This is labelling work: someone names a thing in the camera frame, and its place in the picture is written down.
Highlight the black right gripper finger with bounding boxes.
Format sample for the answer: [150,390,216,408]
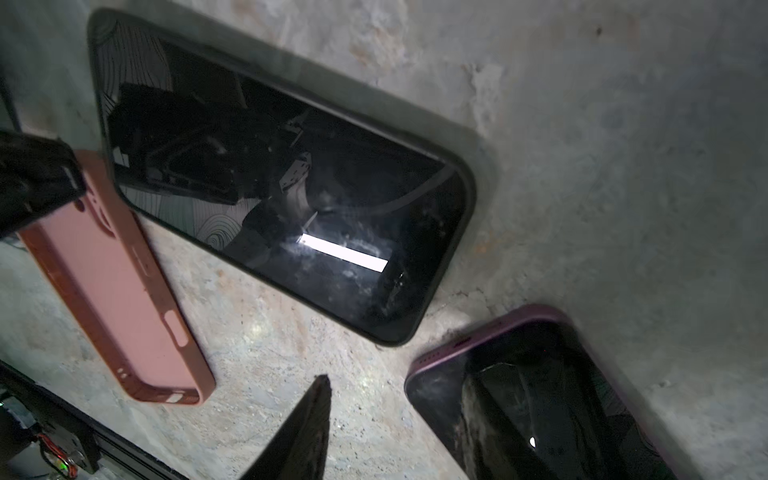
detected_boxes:
[241,375,332,480]

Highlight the black phone case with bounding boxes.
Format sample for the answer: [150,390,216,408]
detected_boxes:
[86,7,478,348]

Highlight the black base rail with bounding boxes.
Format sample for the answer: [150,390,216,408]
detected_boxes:
[1,363,184,479]

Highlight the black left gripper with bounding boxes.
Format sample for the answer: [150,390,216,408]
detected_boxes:
[1,130,86,237]

